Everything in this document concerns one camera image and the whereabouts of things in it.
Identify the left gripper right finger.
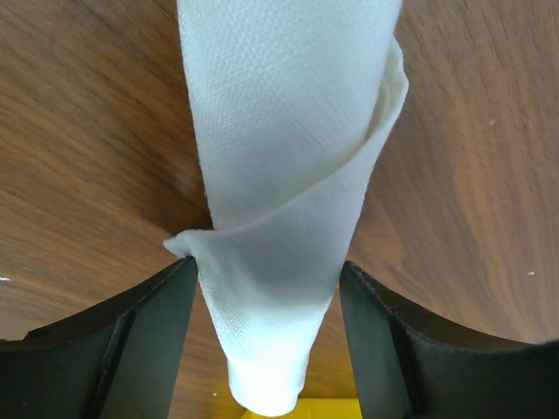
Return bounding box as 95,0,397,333
340,262,558,418

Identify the white cloth napkin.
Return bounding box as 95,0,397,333
165,1,409,416

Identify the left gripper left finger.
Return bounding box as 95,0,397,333
1,258,197,418

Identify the yellow plastic tray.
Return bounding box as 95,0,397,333
240,398,362,419

